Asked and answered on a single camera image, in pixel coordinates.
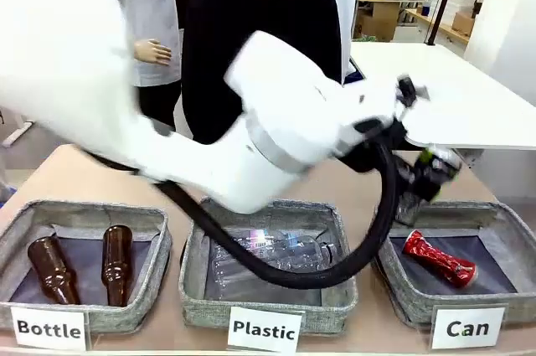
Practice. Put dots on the grey fabric bottle basket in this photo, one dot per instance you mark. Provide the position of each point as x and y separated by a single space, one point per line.
151 280

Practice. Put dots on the cardboard box under bench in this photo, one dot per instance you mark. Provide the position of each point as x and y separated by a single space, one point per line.
377 21

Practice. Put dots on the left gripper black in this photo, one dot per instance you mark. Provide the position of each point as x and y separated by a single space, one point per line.
412 180

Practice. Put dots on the brown glass bottle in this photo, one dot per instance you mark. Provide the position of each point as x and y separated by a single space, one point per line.
54 272
116 264

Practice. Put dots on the white Bottle label sign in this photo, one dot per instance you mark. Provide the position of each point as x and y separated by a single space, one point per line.
48 328

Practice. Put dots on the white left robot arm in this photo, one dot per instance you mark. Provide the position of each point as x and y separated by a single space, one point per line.
272 121

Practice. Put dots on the person in black sweater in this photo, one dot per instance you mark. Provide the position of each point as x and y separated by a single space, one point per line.
259 37

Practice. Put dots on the white Plastic label sign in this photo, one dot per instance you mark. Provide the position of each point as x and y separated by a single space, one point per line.
264 329

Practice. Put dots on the grey fabric can basket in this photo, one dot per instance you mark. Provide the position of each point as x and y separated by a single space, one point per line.
506 243

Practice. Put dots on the white Can label sign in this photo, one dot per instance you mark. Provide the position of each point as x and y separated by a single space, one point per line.
468 328

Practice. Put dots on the blue flat object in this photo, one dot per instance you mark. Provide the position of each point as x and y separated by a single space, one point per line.
357 71

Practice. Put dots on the bystander in white lab coat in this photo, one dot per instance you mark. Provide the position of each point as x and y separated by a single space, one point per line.
345 4

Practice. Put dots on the white desk leg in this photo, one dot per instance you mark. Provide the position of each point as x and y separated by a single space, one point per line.
17 134

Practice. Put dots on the grey fabric plastic basket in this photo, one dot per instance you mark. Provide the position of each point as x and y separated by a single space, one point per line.
335 305

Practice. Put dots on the wooden shelf bench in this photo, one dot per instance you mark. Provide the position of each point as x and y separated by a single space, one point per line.
439 23

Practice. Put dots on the bystander bare hand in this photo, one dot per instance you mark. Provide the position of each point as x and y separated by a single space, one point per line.
153 52

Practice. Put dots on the large clear plastic bottle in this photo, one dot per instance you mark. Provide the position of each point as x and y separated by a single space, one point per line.
310 251

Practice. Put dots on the small pink-label plastic bottle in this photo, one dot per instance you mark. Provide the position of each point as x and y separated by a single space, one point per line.
259 240

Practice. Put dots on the crushed red can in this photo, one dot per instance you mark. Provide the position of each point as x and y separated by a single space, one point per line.
439 259

